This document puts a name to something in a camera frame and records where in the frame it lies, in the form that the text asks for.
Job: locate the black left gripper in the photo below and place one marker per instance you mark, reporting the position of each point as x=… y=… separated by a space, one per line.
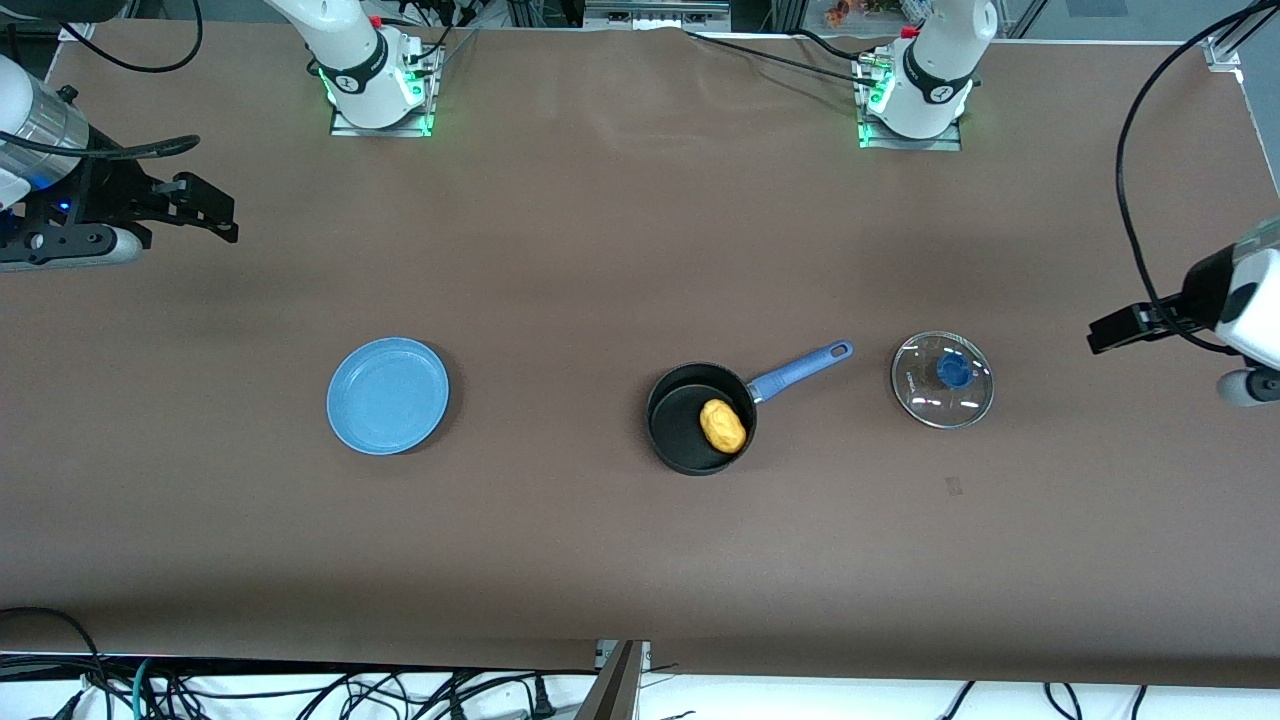
x=1193 y=294

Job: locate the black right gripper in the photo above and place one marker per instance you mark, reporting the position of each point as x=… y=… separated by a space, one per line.
x=108 y=191

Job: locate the glass lid with blue knob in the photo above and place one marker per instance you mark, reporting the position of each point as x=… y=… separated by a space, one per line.
x=952 y=372

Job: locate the yellow potato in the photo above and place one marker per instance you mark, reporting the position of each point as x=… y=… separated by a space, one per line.
x=722 y=425

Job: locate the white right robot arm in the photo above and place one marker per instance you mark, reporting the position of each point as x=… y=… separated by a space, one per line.
x=340 y=40

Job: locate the blue round plate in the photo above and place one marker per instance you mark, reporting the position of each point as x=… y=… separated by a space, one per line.
x=388 y=395

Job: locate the brown table cover sheet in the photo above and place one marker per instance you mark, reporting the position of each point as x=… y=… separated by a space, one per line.
x=600 y=250

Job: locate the orange small objects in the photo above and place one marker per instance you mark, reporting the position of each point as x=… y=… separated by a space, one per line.
x=845 y=10

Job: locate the grey metal box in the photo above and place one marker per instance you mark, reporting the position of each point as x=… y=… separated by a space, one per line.
x=650 y=12

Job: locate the black power plug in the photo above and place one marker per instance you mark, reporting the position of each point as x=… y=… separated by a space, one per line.
x=542 y=700

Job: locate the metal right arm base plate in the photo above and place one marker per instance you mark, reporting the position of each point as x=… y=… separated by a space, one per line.
x=345 y=128

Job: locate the aluminium profile with bracket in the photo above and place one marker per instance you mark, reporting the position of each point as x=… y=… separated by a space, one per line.
x=1225 y=50

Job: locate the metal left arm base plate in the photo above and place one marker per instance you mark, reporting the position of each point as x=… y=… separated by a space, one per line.
x=880 y=142

